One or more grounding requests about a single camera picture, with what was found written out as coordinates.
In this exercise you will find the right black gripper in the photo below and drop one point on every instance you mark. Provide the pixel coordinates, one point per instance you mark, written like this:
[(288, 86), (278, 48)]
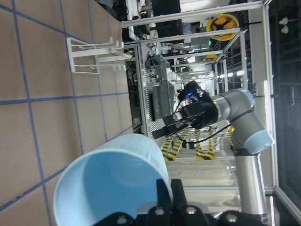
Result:
[(198, 113)]

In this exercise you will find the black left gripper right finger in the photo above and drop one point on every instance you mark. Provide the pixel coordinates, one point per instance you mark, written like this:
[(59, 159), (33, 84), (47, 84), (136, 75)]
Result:
[(179, 199)]

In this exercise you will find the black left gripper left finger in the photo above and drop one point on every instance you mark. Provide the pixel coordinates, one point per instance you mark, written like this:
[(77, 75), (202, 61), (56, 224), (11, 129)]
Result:
[(163, 196)]

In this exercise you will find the light blue plastic cup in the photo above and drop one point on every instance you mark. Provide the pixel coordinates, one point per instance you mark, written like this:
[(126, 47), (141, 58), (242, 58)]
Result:
[(118, 176)]

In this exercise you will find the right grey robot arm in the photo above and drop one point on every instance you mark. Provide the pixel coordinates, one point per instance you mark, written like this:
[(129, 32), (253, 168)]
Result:
[(249, 138)]

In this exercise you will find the wooden rack dowel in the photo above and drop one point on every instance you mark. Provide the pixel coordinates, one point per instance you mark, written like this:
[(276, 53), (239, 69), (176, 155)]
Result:
[(120, 55)]

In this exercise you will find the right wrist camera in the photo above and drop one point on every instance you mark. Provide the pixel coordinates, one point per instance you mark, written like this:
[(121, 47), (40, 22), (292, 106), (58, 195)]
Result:
[(190, 89)]

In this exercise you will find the yellow cable reel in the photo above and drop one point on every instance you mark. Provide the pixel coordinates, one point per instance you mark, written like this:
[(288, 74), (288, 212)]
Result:
[(222, 22)]

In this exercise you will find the white wire cup rack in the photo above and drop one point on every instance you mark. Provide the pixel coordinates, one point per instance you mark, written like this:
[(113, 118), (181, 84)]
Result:
[(86, 58)]

